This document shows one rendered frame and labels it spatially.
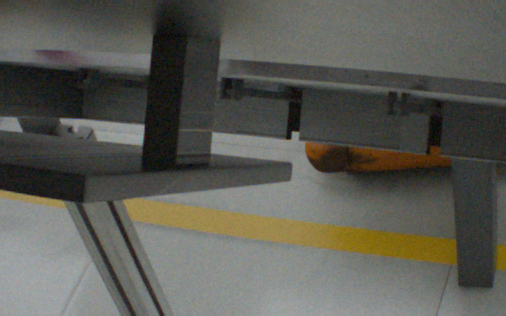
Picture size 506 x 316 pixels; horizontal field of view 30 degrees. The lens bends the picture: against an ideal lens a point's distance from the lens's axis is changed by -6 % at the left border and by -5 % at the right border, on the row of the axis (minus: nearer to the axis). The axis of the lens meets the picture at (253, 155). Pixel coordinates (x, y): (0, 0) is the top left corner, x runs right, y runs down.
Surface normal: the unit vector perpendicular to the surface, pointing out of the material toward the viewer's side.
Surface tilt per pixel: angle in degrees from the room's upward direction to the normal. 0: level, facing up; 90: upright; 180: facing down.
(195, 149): 90
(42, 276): 0
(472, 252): 90
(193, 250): 0
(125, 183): 90
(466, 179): 90
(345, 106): 46
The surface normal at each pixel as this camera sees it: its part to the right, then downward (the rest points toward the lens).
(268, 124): -0.38, 0.01
